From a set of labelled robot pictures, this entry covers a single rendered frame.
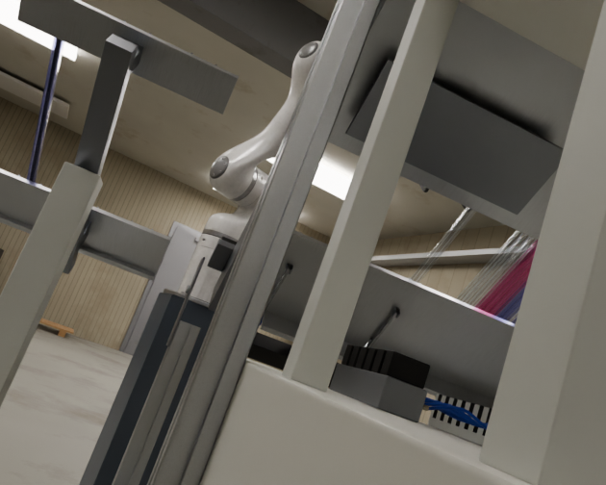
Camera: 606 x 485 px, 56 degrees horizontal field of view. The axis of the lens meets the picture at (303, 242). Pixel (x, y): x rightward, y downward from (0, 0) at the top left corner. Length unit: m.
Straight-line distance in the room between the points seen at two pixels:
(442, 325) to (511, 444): 0.94
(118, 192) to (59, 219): 8.29
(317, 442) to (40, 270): 0.73
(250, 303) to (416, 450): 0.35
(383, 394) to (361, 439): 0.36
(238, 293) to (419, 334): 0.64
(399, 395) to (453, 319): 0.51
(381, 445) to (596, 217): 0.12
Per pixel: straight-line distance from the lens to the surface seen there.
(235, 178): 1.54
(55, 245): 0.97
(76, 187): 0.99
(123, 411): 1.49
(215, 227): 1.55
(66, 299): 9.13
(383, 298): 1.06
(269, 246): 0.57
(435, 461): 0.21
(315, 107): 0.60
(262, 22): 3.79
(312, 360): 0.43
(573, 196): 0.21
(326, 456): 0.29
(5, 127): 9.39
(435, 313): 1.10
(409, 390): 0.63
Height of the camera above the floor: 0.63
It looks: 12 degrees up
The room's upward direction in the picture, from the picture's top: 20 degrees clockwise
